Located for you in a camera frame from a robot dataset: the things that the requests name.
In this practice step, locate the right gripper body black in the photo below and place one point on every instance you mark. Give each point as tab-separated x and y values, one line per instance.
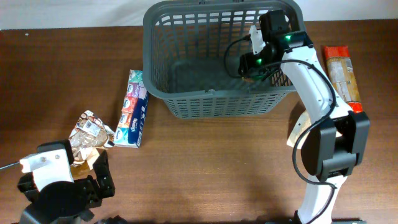
257	64

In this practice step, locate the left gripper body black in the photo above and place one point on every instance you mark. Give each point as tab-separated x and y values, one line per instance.
37	184

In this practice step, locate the beige paper food bag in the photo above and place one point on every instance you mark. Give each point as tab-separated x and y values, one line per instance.
297	125

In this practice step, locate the grey plastic shopping basket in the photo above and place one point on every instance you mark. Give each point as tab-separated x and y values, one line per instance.
191	57

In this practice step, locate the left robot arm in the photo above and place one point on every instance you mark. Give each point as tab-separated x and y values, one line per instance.
54	195

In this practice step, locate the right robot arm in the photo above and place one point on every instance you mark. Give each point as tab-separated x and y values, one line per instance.
325	153

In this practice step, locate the brown cookie snack bag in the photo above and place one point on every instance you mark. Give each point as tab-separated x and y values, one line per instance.
89	136

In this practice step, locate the red spaghetti pasta packet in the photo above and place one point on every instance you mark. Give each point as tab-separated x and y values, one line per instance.
341	74

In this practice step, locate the multicolour tissue multipack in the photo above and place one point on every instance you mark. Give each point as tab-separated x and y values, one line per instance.
133	113

